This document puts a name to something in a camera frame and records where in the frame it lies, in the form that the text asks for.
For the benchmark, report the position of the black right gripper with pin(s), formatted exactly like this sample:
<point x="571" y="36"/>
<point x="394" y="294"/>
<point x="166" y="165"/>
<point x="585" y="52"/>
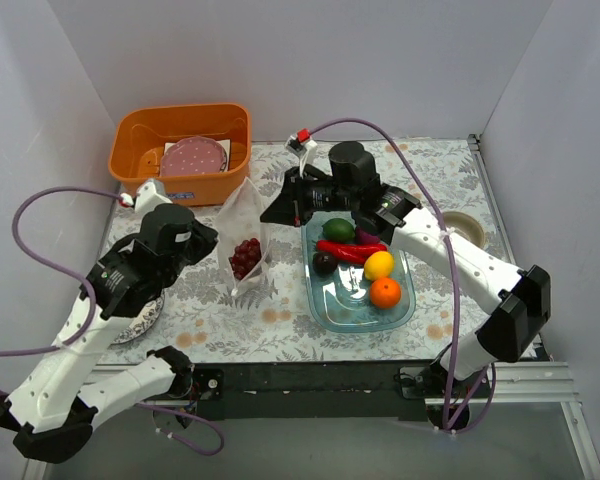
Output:
<point x="290" y="196"/>

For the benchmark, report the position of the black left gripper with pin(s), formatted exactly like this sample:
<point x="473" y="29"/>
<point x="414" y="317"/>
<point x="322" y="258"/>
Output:
<point x="200" y="240"/>

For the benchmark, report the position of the clear zip top bag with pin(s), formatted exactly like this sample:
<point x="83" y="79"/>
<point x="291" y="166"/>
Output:
<point x="239" y="220"/>

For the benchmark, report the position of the dark red grape bunch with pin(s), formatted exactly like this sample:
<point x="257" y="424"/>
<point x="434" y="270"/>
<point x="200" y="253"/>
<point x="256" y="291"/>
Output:
<point x="246" y="255"/>

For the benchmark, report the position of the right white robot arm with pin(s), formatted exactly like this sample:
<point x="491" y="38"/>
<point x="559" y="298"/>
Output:
<point x="516" y="301"/>

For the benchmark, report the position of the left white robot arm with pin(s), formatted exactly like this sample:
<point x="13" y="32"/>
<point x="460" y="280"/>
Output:
<point x="54" y="412"/>

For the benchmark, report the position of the blue patterned plate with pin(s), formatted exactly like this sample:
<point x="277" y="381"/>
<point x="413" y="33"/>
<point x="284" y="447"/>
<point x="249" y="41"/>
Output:
<point x="142" y="323"/>

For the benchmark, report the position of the green lime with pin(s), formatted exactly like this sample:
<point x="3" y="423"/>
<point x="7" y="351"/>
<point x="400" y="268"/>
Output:
<point x="338" y="230"/>

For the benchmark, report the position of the dark purple plum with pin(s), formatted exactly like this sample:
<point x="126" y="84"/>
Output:
<point x="324" y="263"/>

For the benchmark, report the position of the lower red chili pepper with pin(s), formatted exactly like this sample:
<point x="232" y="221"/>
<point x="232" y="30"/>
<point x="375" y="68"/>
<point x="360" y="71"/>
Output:
<point x="340" y="252"/>

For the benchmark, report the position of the red chili pepper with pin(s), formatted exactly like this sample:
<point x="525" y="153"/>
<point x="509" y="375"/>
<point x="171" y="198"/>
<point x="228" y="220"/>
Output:
<point x="340" y="252"/>
<point x="367" y="250"/>

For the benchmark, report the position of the purple red onion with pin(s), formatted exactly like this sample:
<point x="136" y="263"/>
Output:
<point x="364" y="238"/>

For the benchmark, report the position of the upper red chili pepper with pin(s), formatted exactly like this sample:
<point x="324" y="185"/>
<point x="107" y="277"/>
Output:
<point x="367" y="250"/>

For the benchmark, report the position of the yellow lemon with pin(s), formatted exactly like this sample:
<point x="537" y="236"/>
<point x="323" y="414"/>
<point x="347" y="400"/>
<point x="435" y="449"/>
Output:
<point x="379" y="265"/>

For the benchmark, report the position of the clear blue plastic tray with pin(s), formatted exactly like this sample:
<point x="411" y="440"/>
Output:
<point x="340" y="301"/>

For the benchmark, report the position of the pink dotted plate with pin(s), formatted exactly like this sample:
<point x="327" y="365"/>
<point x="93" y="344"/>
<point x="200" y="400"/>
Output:
<point x="194" y="156"/>

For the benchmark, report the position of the orange fruit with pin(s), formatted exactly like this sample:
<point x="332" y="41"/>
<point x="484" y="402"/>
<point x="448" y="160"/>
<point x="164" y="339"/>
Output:
<point x="385" y="293"/>

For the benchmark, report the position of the orange plastic basket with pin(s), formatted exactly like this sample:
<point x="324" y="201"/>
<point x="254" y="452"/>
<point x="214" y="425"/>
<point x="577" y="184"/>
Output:
<point x="141" y="137"/>

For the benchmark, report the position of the beige ceramic bowl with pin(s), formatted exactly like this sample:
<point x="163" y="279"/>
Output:
<point x="466" y="226"/>

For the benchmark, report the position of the aluminium frame rail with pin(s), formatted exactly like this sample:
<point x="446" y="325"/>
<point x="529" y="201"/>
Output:
<point x="528" y="424"/>

